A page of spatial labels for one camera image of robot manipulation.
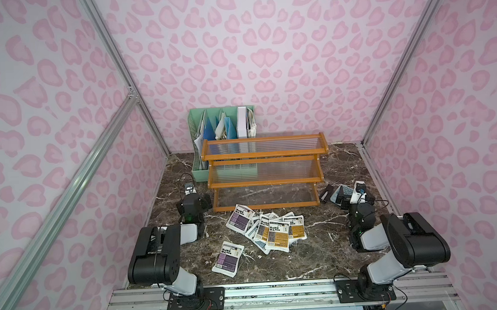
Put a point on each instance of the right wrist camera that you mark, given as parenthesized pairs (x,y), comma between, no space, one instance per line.
(359,193)

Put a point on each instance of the blue coffee bag front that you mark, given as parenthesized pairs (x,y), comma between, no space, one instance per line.
(260,244)

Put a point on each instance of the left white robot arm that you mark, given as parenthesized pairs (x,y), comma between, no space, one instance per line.
(156,255)

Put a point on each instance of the orange three-tier shelf rack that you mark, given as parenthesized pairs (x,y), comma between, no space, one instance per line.
(282,171)

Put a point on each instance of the purple coffee bag in pile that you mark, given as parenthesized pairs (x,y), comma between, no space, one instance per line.
(240,219)

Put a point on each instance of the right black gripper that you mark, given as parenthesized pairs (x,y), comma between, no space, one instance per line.
(342,197)

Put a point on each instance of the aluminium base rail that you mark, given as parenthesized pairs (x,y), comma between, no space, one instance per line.
(417,291)

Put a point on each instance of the yellow coffee bag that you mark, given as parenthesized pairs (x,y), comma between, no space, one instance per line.
(296,227)
(278,236)
(264,229)

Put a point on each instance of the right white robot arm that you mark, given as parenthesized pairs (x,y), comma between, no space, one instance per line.
(412,242)

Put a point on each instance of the green desktop file organizer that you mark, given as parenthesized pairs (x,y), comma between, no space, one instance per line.
(215,124)

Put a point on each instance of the purple coffee bag near front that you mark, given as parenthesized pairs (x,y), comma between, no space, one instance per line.
(228,259)

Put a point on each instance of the grey desk calculator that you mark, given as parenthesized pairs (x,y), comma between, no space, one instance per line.
(342,196)

